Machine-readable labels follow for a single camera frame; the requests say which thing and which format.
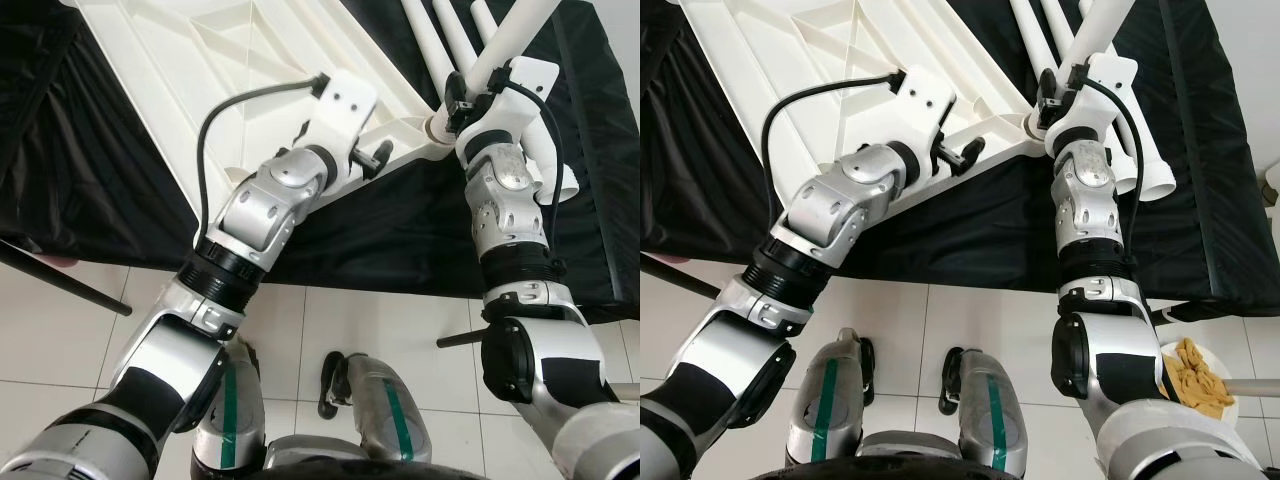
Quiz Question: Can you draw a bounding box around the white round plate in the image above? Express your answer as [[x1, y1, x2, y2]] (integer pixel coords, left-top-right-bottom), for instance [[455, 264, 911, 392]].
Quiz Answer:
[[1160, 340, 1241, 421]]

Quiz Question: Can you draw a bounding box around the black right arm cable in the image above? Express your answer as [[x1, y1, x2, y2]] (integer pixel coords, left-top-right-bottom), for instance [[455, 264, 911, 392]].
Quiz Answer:
[[1075, 78, 1181, 401], [495, 80, 563, 261]]

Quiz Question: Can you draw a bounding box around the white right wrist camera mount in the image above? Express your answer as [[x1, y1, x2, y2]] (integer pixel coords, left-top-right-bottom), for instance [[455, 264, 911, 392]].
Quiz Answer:
[[455, 58, 559, 161], [1048, 52, 1139, 156]]

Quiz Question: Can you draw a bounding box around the black robot waist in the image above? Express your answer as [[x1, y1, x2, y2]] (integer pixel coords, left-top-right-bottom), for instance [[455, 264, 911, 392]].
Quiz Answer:
[[240, 438, 481, 480], [745, 440, 1101, 480]]

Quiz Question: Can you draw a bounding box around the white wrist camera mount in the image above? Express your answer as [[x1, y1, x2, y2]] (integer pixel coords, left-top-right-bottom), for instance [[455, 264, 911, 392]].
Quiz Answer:
[[300, 68, 381, 188], [880, 65, 956, 186], [455, 58, 559, 161], [1048, 52, 1139, 156]]

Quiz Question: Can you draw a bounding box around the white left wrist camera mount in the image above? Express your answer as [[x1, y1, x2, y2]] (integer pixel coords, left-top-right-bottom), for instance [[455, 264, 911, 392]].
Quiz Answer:
[[300, 68, 381, 188], [880, 65, 956, 186]]

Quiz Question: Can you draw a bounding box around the black table cloth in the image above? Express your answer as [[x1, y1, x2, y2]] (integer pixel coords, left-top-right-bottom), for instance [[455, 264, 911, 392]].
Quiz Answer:
[[0, 0, 641, 323], [640, 0, 1280, 319]]

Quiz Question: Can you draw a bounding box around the white plastic table top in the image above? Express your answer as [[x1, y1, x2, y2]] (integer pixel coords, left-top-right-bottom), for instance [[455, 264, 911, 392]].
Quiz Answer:
[[680, 0, 1041, 223], [60, 0, 451, 226]]

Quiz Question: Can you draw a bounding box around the crumpled yellow cloth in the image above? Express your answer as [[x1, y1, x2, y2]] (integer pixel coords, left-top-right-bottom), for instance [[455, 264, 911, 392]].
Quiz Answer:
[[1165, 338, 1233, 411]]

